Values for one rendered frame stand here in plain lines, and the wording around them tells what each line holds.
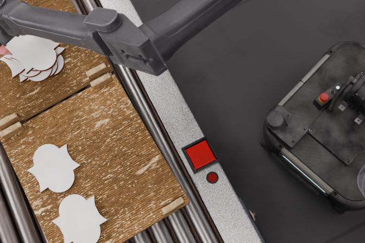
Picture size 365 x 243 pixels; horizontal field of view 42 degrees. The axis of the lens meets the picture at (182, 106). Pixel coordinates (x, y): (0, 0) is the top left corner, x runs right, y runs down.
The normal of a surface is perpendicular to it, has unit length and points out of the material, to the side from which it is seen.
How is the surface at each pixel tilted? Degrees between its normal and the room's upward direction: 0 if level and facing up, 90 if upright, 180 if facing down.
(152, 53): 62
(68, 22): 28
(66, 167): 0
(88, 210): 0
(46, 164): 0
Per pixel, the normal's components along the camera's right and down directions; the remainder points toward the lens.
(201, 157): -0.05, -0.34
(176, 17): -0.36, -0.58
